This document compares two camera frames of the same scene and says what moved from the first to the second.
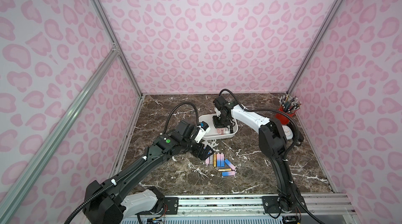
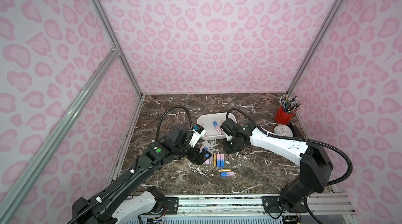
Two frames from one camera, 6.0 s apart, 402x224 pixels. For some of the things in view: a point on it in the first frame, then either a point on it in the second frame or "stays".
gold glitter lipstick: (215, 160) stays
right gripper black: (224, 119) → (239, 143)
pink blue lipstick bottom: (227, 173) stays
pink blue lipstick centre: (220, 160) stays
